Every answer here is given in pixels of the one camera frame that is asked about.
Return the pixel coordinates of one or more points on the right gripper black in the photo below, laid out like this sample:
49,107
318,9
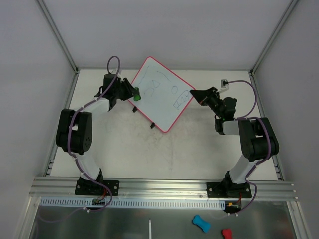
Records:
207,96

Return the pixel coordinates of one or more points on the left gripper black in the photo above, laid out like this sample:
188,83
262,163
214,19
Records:
123,88

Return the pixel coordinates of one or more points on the green whiteboard eraser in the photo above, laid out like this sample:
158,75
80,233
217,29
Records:
136,96

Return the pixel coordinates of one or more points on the pink framed whiteboard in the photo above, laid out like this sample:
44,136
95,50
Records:
164,94

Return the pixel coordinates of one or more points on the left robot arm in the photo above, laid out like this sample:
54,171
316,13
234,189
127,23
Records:
75,135

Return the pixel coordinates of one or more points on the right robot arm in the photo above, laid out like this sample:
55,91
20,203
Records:
258,142

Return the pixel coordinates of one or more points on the blue eraser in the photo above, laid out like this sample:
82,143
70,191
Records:
201,223

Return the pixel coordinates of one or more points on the white marker pen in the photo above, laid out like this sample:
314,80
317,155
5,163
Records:
150,229

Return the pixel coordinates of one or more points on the red eraser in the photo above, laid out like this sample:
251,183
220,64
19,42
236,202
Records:
227,233

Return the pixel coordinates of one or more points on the whiteboard wire stand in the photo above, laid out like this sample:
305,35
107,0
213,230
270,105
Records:
135,109

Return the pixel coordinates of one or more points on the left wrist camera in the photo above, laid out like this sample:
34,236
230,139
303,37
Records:
117,72

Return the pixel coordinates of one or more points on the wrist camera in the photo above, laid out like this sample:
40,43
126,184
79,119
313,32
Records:
224,86
117,72

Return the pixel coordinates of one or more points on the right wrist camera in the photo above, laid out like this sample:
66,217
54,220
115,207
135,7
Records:
224,86

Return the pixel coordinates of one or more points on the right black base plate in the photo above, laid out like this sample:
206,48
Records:
221,190

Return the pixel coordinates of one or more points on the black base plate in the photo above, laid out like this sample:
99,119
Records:
109,188
221,190

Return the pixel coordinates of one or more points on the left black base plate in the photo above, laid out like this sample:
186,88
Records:
109,188

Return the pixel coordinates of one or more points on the slotted white cable duct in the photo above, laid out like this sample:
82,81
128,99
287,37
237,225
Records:
133,203

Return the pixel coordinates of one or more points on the left aluminium frame post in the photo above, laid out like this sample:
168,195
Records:
56,32

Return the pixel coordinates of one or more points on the aluminium frame post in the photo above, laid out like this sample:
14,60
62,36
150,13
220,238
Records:
56,32
274,34

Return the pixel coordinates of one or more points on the aluminium mounting rail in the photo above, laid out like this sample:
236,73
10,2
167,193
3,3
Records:
161,189

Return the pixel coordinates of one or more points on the right aluminium frame post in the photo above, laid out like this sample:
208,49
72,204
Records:
274,34

